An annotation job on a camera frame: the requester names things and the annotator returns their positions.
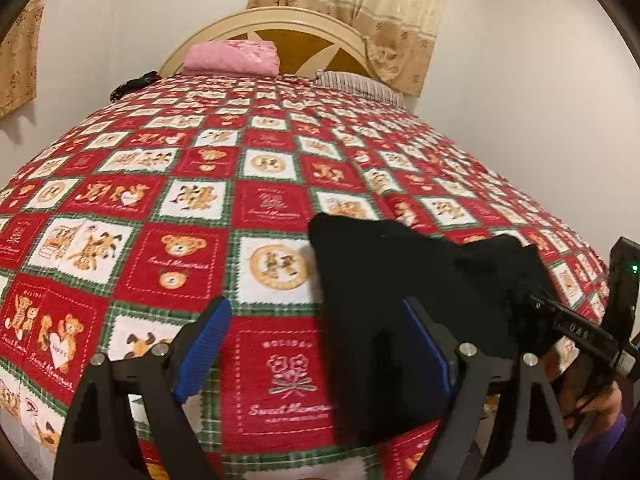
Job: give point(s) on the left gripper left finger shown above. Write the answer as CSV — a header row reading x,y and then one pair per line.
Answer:
x,y
196,347

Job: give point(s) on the striped pillow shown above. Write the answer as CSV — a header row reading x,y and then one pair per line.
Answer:
x,y
359,85

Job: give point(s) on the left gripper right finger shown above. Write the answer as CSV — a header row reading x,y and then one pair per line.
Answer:
x,y
431,352

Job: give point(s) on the red teddy bear bedspread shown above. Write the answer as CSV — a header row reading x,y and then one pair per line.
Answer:
x,y
118,233

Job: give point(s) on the cream wooden headboard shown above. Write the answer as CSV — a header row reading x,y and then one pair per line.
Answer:
x,y
306,41

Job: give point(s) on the beige curtain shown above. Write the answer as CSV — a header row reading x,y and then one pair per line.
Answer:
x,y
360,15
18,67

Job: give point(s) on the left beige curtain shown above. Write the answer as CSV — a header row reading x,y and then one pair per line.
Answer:
x,y
18,67

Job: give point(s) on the black pants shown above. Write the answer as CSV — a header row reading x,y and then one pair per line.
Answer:
x,y
396,302

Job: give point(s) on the purple right sleeve forearm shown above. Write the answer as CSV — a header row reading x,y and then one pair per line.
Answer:
x,y
614,455

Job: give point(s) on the black item on bed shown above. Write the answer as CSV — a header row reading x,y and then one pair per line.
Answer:
x,y
134,85

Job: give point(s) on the right beige curtain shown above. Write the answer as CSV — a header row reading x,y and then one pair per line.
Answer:
x,y
360,15

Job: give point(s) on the person's right hand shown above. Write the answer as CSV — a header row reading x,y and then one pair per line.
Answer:
x,y
589,407

